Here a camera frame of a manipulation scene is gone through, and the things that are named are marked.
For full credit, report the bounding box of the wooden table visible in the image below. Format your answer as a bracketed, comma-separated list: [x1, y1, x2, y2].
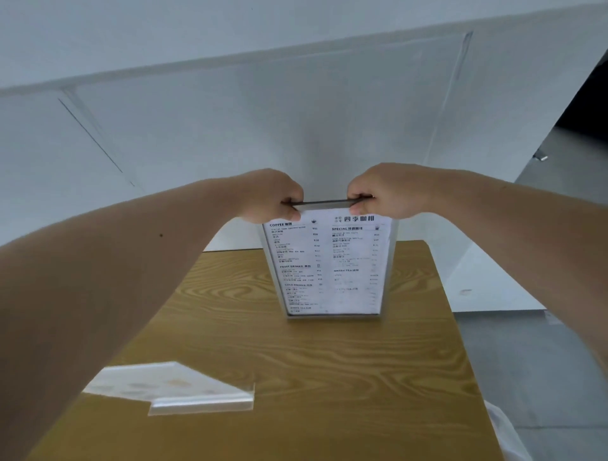
[26, 239, 505, 461]

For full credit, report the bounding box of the person's right hand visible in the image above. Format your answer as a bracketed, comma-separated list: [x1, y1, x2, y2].
[346, 162, 436, 222]

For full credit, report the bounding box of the white paper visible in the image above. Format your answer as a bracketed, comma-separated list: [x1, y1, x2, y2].
[81, 360, 257, 418]

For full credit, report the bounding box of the person's right forearm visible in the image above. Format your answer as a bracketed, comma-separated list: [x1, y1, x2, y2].
[417, 168, 608, 377]

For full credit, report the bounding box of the grey framed menu stand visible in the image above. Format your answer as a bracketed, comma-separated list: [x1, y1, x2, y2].
[261, 199, 398, 322]

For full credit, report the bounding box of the person's white garment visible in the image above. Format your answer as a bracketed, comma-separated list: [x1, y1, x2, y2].
[483, 398, 529, 461]

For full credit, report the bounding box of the person's left hand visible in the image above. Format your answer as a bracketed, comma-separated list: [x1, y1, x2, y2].
[234, 168, 305, 225]

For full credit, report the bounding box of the person's left forearm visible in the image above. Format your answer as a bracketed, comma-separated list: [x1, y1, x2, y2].
[0, 178, 253, 461]

